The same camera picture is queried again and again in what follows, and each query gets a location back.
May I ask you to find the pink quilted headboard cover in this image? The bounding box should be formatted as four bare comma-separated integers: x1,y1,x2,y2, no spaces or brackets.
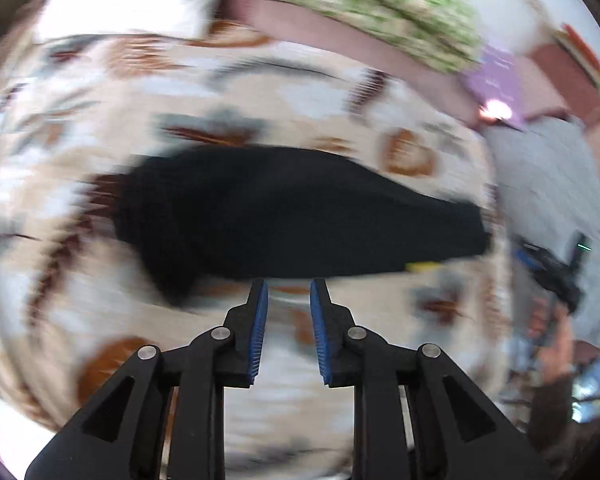
515,44,600,170

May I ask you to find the black pants yellow patch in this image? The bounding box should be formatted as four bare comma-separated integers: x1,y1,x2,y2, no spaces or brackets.
114,146,491,307

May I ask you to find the purple small pillow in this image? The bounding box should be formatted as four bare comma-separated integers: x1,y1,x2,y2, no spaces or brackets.
463,44,526,131

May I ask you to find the pink quilted mattress cover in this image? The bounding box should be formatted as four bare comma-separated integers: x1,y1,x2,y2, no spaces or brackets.
220,0,479,129

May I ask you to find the leaf pattern beige blanket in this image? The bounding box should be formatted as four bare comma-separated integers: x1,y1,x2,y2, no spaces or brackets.
0,23,510,479

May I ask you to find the grey quilted pillow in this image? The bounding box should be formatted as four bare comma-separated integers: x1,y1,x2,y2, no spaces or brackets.
482,117,600,348

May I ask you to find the person right hand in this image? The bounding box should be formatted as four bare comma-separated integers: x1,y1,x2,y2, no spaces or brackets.
528,298,574,385

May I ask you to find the stack of books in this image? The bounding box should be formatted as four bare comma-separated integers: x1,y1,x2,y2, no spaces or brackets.
553,24,600,96

